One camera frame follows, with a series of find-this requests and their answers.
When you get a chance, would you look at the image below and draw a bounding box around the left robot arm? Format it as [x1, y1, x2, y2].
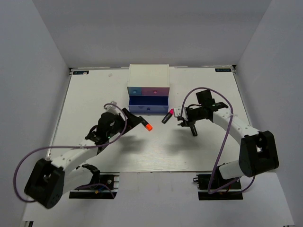
[24, 108, 152, 209]

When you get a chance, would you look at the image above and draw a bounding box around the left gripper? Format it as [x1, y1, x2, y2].
[107, 108, 143, 139]

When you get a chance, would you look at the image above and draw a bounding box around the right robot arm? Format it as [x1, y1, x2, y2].
[174, 89, 279, 189]

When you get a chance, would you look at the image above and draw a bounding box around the white drawer organizer box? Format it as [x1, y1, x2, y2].
[127, 64, 169, 87]

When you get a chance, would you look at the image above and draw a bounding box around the pink cap highlighter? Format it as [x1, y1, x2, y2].
[161, 109, 174, 124]

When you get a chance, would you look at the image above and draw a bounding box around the small blue drawer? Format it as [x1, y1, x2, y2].
[127, 87, 142, 96]

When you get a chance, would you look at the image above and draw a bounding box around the corner label sticker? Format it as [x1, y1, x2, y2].
[72, 70, 89, 75]
[215, 68, 232, 72]

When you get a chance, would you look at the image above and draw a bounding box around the pink drawer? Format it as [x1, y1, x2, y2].
[142, 87, 169, 96]

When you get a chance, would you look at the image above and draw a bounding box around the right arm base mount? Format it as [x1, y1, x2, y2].
[193, 172, 244, 201]

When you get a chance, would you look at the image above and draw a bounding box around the wide blue drawer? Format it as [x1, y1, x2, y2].
[129, 96, 169, 114]

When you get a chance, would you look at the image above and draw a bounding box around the left corner label sticker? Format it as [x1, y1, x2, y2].
[72, 70, 89, 75]

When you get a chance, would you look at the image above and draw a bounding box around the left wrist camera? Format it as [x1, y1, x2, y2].
[104, 101, 118, 114]

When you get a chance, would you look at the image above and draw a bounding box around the right corner label sticker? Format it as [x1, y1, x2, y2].
[215, 68, 232, 72]

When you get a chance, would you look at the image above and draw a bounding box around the orange cap highlighter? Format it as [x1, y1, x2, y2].
[139, 116, 153, 131]

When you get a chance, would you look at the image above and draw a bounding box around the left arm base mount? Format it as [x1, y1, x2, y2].
[69, 173, 120, 200]

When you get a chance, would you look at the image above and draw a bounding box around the green cap highlighter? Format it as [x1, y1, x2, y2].
[190, 125, 198, 137]

